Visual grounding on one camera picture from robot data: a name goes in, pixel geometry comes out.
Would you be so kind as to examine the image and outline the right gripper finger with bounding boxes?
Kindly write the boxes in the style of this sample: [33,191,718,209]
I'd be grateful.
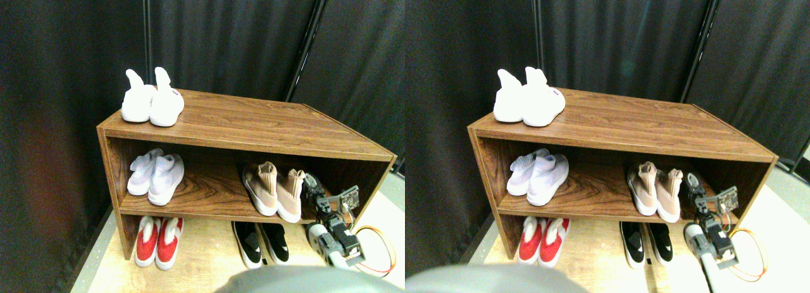
[685,172,703,199]
[304,172,324,200]

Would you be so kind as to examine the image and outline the beige shoe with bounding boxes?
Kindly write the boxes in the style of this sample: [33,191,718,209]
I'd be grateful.
[627,161,659,216]
[655,169,684,223]
[242,161,279,216]
[276,169,306,223]

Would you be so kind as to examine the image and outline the black shoe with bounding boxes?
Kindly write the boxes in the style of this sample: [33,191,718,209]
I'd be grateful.
[231,221,263,269]
[620,221,647,269]
[261,222,290,265]
[647,222,674,266]

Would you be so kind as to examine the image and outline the brown shoe rack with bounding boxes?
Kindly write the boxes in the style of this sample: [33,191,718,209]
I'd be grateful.
[467,87,778,261]
[96,89,397,261]

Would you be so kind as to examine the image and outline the curtain stand pole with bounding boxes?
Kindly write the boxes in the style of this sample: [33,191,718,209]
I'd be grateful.
[680,0,723,104]
[532,0,546,94]
[283,0,332,103]

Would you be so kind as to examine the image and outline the pale lilac shoe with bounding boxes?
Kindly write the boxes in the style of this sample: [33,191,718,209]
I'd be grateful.
[526,154,570,207]
[127,149,164,196]
[148,154,185,206]
[506,149,550,196]

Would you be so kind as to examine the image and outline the red shoe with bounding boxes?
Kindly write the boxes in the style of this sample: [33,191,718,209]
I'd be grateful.
[518,217,545,265]
[155,218,184,271]
[538,218,571,268]
[135,216,162,268]

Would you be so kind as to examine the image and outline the white shoe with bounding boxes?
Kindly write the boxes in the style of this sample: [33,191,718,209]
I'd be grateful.
[521,66,566,127]
[121,69,157,123]
[493,69,527,123]
[149,67,185,127]

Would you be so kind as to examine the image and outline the orange wire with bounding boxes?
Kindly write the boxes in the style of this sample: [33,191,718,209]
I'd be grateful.
[350,225,397,276]
[725,228,766,282]

